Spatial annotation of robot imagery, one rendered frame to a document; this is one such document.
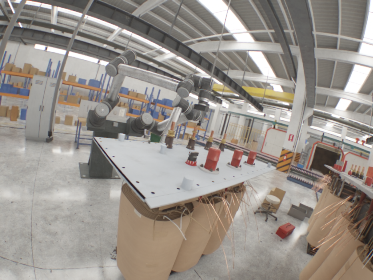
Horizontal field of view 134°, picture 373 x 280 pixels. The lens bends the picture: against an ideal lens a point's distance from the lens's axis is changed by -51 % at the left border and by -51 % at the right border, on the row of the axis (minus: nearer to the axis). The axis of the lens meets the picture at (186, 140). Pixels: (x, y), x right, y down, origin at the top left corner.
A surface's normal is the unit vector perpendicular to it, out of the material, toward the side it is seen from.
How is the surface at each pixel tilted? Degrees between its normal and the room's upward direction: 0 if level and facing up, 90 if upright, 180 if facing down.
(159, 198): 11
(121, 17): 90
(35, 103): 90
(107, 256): 0
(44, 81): 90
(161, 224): 90
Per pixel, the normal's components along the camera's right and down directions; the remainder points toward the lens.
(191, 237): -0.04, 0.12
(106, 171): 0.63, 0.26
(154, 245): 0.24, 0.19
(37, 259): 0.25, -0.96
